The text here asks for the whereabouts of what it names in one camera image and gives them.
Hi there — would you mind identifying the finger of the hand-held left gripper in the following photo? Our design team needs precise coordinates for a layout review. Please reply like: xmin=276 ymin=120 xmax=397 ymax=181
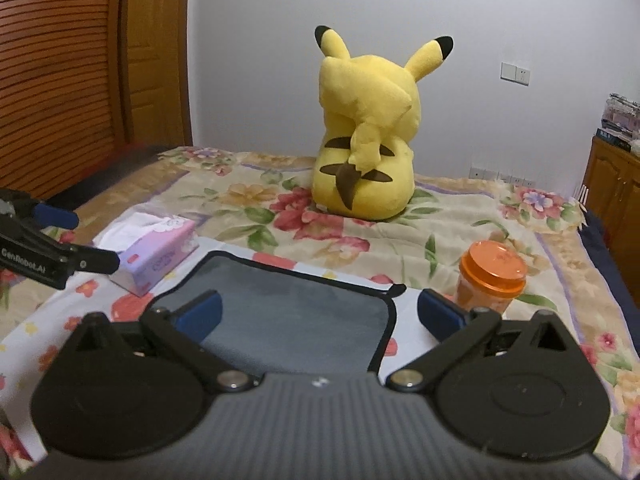
xmin=15 ymin=198 xmax=80 ymax=230
xmin=62 ymin=243 xmax=121 ymax=277

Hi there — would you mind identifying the floral blanket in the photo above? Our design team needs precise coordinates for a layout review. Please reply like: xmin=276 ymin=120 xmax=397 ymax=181
xmin=0 ymin=145 xmax=640 ymax=480

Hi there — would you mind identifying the yellow plush toy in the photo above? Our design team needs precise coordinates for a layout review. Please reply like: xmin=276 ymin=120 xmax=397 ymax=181
xmin=312 ymin=25 xmax=455 ymax=221

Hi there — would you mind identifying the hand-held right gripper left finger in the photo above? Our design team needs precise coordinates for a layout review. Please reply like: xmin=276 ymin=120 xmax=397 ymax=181
xmin=62 ymin=289 xmax=263 ymax=393

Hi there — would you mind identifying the white wall switch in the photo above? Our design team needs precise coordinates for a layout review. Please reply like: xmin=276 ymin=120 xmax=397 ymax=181
xmin=500 ymin=61 xmax=531 ymax=86

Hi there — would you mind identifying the wooden cabinet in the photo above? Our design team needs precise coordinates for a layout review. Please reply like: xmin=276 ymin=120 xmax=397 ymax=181
xmin=581 ymin=135 xmax=640 ymax=307

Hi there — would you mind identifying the orange lidded jar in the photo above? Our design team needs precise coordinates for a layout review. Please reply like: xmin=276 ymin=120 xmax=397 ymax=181
xmin=454 ymin=240 xmax=529 ymax=319

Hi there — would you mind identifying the white wall socket row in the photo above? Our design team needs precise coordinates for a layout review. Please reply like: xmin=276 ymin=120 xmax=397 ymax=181
xmin=468 ymin=164 xmax=536 ymax=187

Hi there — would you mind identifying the wooden slatted wardrobe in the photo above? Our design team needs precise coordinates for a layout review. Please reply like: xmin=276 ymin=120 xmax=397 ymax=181
xmin=0 ymin=0 xmax=126 ymax=202

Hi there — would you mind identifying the pink tissue box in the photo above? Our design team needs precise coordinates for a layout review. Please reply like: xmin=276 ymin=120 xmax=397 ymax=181
xmin=94 ymin=212 xmax=199 ymax=297

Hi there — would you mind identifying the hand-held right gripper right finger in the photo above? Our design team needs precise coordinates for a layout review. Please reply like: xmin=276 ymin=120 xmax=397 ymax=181
xmin=384 ymin=288 xmax=584 ymax=393

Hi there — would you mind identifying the wooden door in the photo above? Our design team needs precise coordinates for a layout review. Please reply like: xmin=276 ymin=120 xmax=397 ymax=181
xmin=120 ymin=0 xmax=195 ymax=149

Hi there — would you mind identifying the dark book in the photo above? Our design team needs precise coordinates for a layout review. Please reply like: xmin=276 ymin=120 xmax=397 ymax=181
xmin=594 ymin=128 xmax=635 ymax=153

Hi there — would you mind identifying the grey towel with black trim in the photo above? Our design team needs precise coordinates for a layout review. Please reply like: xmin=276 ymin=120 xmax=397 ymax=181
xmin=144 ymin=250 xmax=407 ymax=377

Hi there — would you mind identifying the dark blue bed sheet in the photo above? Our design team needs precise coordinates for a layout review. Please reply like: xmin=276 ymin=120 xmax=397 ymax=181
xmin=579 ymin=209 xmax=640 ymax=361

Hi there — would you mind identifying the stack of items on cabinet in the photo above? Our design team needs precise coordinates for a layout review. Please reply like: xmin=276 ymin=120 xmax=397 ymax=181
xmin=602 ymin=92 xmax=640 ymax=135

